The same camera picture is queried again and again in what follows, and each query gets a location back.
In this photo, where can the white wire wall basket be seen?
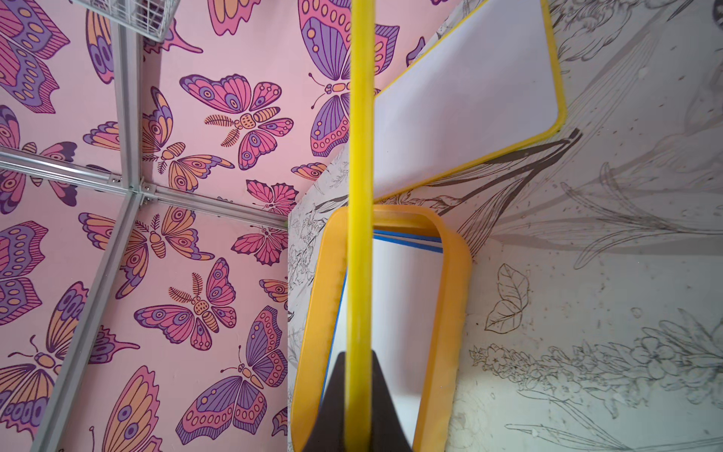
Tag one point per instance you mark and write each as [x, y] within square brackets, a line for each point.
[152, 19]

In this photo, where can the yellow-framed whiteboard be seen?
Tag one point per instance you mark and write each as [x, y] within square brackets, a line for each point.
[490, 86]
[358, 367]

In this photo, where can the aluminium cage frame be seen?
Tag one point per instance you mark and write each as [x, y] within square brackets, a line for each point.
[135, 393]

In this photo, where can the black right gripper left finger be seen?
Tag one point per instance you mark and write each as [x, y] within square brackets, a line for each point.
[328, 432]

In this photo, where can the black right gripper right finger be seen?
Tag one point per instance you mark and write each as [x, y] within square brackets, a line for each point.
[387, 432]

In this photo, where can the yellow storage tray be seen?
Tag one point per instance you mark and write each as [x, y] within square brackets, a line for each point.
[325, 330]

